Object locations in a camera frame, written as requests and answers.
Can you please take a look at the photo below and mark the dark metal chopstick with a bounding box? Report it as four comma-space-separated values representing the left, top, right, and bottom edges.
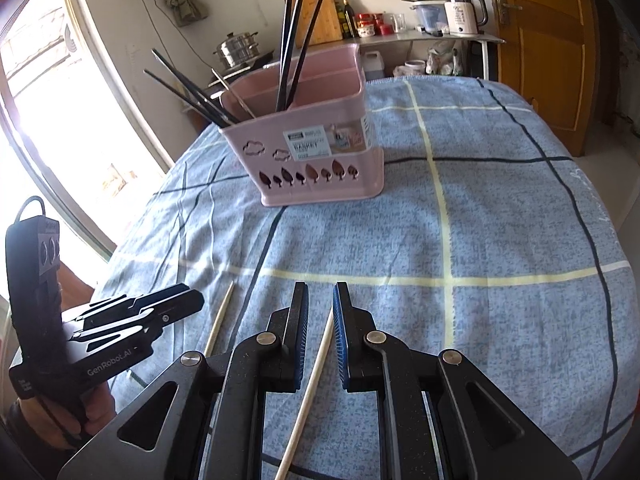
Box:
197, 87, 236, 125

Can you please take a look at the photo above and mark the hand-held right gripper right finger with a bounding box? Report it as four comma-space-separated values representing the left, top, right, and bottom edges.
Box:
332, 281, 583, 480

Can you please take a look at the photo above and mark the wooden cutting board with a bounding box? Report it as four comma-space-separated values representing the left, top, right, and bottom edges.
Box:
287, 0, 343, 46

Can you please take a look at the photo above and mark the white plastic bag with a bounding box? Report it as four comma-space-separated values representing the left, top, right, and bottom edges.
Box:
426, 40, 463, 77

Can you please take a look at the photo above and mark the silver metal chopstick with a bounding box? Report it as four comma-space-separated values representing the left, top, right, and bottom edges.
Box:
211, 69, 255, 120

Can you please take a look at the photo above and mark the steel side table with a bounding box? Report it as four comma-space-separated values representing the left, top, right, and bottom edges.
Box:
357, 27, 506, 81

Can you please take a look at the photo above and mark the window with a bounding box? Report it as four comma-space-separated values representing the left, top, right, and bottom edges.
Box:
0, 0, 176, 261

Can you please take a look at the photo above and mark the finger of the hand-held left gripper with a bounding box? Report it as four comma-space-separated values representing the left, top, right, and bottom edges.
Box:
62, 282, 206, 333
70, 305, 203, 357

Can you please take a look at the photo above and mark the blue plaid blanket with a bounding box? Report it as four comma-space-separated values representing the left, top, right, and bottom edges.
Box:
10, 76, 633, 480

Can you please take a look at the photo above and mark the metal door handle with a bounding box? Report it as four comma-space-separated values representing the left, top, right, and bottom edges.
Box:
492, 0, 523, 26

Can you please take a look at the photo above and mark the orange wooden door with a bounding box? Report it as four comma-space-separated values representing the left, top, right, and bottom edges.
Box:
482, 0, 601, 158

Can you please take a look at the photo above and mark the hanging grey cloth bag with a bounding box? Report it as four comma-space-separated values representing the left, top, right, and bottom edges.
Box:
164, 0, 210, 26

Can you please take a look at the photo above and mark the white plastic jug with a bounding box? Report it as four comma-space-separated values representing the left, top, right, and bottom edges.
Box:
362, 51, 386, 81

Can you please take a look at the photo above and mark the black cable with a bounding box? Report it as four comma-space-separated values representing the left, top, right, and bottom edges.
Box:
14, 196, 47, 222

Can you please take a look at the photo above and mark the water filter pitcher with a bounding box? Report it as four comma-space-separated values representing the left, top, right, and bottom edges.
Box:
411, 1, 448, 33

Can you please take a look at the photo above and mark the light wooden chopstick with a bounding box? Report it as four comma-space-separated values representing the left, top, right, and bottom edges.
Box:
202, 281, 235, 357
275, 311, 335, 480

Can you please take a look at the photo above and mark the pink plastic chopstick basket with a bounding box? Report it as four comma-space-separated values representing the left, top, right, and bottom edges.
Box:
217, 44, 386, 208

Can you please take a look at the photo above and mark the white electric kettle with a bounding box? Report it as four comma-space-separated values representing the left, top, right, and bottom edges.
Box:
440, 0, 488, 37

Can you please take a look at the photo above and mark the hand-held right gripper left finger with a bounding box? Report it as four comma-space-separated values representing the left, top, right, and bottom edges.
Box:
57, 281, 308, 480

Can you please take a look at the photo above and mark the person's left hand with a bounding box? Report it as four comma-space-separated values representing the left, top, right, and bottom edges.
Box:
2, 382, 118, 453

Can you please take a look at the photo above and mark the stainless steel pot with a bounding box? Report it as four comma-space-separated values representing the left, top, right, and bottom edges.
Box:
214, 31, 261, 68

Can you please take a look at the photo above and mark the brown wooden chair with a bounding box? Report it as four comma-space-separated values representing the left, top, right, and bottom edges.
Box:
59, 265, 98, 312

